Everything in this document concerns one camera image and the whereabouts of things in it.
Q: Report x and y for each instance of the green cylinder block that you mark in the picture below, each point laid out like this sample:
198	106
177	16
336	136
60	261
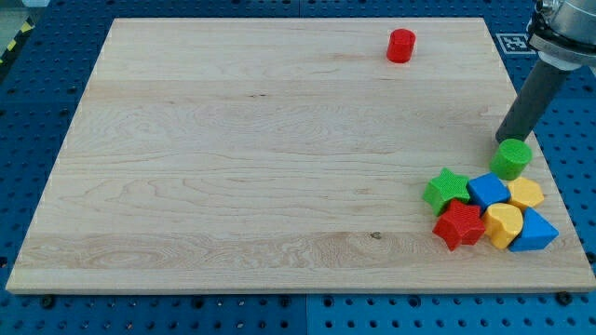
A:
510	159

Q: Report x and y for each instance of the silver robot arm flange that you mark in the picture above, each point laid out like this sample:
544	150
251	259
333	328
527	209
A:
563	33

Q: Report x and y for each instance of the wooden board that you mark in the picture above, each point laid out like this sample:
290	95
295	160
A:
241	156

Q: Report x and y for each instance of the green star block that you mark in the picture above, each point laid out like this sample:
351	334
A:
444	188

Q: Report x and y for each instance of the red cylinder block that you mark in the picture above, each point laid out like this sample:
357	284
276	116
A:
400	45

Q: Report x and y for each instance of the red star block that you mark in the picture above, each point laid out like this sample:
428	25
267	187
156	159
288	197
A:
460	224

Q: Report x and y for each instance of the blue cube block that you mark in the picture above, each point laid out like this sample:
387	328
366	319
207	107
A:
486	190

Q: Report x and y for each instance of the yellow heart block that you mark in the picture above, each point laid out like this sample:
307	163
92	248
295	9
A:
503	223

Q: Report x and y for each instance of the yellow hexagon block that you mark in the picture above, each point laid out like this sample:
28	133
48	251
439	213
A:
525	193

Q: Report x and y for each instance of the black white fiducial marker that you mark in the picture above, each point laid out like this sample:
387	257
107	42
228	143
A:
514	44

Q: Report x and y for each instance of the blue triangle block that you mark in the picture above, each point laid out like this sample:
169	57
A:
536	234

